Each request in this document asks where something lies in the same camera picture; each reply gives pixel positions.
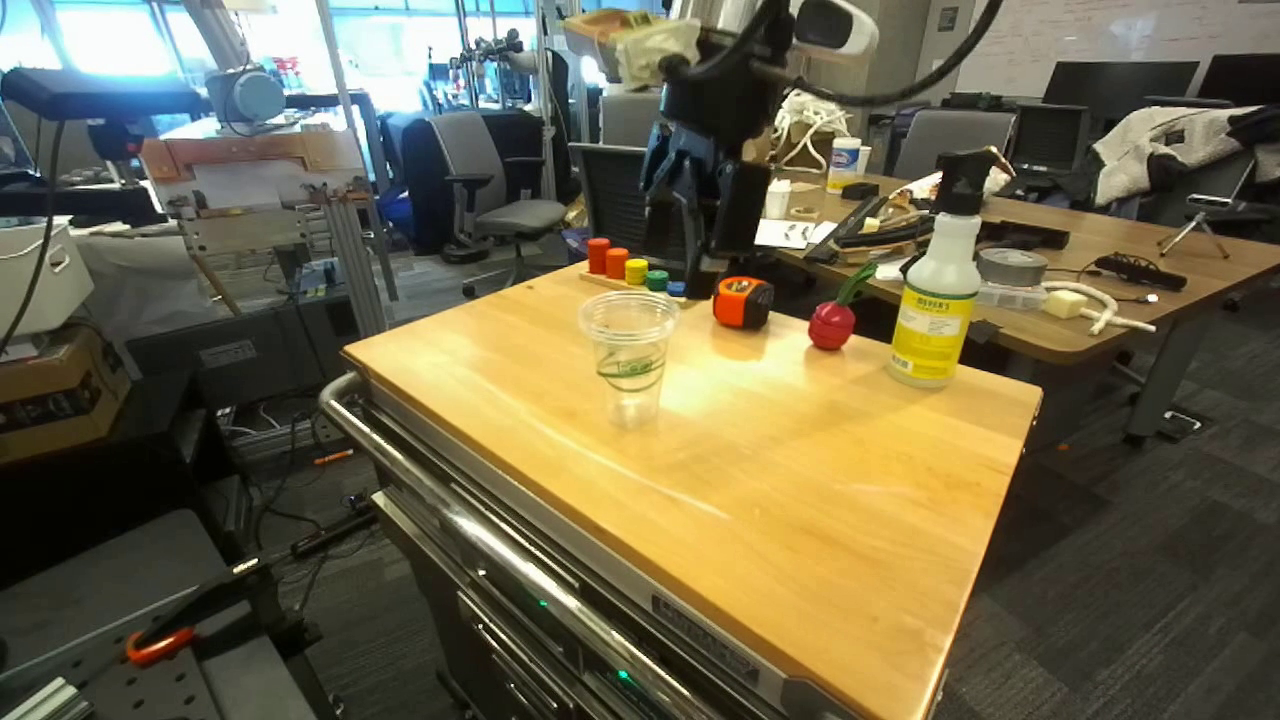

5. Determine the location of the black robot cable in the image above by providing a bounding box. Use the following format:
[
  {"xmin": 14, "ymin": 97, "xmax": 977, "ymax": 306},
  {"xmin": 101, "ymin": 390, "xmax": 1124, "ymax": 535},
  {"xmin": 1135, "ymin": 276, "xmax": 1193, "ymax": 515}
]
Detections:
[{"xmin": 683, "ymin": 0, "xmax": 1012, "ymax": 112}]

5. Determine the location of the grey base plate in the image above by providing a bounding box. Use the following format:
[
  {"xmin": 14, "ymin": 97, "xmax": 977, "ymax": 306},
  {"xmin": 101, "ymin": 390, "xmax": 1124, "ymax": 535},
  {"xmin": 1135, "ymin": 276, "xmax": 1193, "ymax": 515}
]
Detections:
[{"xmin": 0, "ymin": 504, "xmax": 325, "ymax": 720}]

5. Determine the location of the white jacket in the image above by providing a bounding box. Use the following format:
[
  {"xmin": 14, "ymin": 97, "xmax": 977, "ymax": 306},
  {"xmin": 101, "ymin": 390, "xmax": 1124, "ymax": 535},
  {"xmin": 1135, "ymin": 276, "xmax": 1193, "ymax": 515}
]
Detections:
[{"xmin": 1087, "ymin": 100, "xmax": 1265, "ymax": 213}]

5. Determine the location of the spray bottle with yellow label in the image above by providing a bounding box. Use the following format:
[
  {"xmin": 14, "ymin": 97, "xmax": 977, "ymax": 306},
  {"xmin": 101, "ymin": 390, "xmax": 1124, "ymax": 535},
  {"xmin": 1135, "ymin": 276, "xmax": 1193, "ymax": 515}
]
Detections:
[{"xmin": 886, "ymin": 148, "xmax": 1002, "ymax": 392}]

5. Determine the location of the white cable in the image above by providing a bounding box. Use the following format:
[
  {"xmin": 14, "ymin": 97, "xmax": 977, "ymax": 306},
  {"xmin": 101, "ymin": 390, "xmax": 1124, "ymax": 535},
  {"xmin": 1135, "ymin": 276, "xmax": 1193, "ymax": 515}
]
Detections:
[{"xmin": 1037, "ymin": 276, "xmax": 1162, "ymax": 340}]

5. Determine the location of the flat black device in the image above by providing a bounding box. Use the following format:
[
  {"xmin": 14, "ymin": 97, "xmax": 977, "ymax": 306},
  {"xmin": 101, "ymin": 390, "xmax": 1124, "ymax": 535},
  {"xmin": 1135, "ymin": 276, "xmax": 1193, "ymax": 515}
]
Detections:
[{"xmin": 1087, "ymin": 247, "xmax": 1193, "ymax": 295}]

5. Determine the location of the metal tool cart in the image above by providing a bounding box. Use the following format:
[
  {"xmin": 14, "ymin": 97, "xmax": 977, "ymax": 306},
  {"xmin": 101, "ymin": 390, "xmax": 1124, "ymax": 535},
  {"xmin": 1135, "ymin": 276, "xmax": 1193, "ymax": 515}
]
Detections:
[{"xmin": 317, "ymin": 260, "xmax": 1047, "ymax": 720}]

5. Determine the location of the brown cardboard box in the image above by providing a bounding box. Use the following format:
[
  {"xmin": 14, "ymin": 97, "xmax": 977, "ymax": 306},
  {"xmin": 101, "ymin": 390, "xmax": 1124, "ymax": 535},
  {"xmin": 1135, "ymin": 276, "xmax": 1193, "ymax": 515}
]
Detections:
[{"xmin": 0, "ymin": 325, "xmax": 141, "ymax": 467}]

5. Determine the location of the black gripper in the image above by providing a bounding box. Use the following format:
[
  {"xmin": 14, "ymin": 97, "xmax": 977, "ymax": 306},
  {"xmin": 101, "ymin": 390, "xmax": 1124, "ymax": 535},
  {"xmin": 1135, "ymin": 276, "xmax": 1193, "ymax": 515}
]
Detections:
[{"xmin": 641, "ymin": 51, "xmax": 794, "ymax": 263}]

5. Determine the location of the light grey chair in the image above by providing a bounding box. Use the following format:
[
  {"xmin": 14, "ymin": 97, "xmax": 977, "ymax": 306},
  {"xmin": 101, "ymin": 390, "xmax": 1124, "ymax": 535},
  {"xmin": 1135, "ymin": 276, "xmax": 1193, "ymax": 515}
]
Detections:
[{"xmin": 597, "ymin": 88, "xmax": 669, "ymax": 154}]

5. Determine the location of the grey bowl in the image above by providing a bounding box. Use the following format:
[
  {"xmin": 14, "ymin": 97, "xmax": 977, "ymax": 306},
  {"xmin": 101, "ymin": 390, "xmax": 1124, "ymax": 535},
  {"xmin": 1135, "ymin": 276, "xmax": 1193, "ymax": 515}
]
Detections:
[{"xmin": 977, "ymin": 244, "xmax": 1054, "ymax": 322}]

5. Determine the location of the white bucket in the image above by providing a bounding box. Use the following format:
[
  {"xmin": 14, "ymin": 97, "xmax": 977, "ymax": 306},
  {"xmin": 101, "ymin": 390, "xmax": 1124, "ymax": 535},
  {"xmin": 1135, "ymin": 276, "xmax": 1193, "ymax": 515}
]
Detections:
[{"xmin": 0, "ymin": 215, "xmax": 101, "ymax": 343}]

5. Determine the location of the brown cardboard sheet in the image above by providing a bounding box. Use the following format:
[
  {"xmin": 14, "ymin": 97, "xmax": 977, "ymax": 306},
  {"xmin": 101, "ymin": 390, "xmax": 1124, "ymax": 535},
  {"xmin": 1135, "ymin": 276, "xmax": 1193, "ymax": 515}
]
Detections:
[{"xmin": 135, "ymin": 120, "xmax": 368, "ymax": 215}]

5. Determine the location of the white bottle with blue label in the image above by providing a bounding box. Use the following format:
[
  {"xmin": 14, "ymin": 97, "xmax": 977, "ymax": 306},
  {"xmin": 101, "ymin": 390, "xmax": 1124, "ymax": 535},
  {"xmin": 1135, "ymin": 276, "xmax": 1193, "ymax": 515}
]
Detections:
[{"xmin": 826, "ymin": 128, "xmax": 874, "ymax": 200}]

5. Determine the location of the small black monitor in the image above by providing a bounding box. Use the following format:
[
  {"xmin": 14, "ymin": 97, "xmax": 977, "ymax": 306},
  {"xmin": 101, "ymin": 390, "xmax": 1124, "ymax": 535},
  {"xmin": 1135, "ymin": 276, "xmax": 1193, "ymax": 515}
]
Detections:
[{"xmin": 1007, "ymin": 100, "xmax": 1092, "ymax": 177}]

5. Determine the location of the orange clamp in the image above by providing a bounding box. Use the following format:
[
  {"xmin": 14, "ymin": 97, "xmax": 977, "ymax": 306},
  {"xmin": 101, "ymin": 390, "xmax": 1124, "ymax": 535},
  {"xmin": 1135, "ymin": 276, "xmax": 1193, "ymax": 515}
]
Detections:
[{"xmin": 121, "ymin": 619, "xmax": 202, "ymax": 671}]

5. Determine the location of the wide black monitor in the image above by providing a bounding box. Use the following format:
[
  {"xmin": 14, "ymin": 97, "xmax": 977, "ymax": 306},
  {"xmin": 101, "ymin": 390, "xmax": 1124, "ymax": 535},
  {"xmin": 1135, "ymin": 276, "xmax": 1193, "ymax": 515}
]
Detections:
[{"xmin": 1039, "ymin": 55, "xmax": 1205, "ymax": 137}]

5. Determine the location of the dark mesh office chair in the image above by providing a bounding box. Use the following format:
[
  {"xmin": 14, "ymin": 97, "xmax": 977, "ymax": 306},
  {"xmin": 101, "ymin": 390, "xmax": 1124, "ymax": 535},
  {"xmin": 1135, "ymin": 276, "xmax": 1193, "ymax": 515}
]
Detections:
[{"xmin": 568, "ymin": 139, "xmax": 709, "ymax": 287}]

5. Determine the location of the black perforated board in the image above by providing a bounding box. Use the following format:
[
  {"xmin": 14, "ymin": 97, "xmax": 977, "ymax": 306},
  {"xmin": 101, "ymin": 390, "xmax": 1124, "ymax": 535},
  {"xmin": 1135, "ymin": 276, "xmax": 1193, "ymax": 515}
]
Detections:
[{"xmin": 85, "ymin": 644, "xmax": 225, "ymax": 720}]

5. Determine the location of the orange black tape measure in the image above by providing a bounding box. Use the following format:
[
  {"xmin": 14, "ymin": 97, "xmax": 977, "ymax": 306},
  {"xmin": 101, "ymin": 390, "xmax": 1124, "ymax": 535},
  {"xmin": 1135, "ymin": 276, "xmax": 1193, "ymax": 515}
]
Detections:
[{"xmin": 709, "ymin": 271, "xmax": 781, "ymax": 337}]

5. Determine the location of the wooden office desk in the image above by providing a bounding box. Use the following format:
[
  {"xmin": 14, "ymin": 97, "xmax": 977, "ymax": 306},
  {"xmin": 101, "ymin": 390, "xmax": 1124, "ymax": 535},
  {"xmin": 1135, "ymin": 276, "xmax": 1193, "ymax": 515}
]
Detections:
[{"xmin": 683, "ymin": 148, "xmax": 1280, "ymax": 454}]

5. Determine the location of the grey office chair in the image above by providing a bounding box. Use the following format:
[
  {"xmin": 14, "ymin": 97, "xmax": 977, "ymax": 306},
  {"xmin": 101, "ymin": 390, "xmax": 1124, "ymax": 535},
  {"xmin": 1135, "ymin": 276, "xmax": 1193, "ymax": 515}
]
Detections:
[
  {"xmin": 890, "ymin": 105, "xmax": 1025, "ymax": 186},
  {"xmin": 430, "ymin": 110, "xmax": 574, "ymax": 268}
]

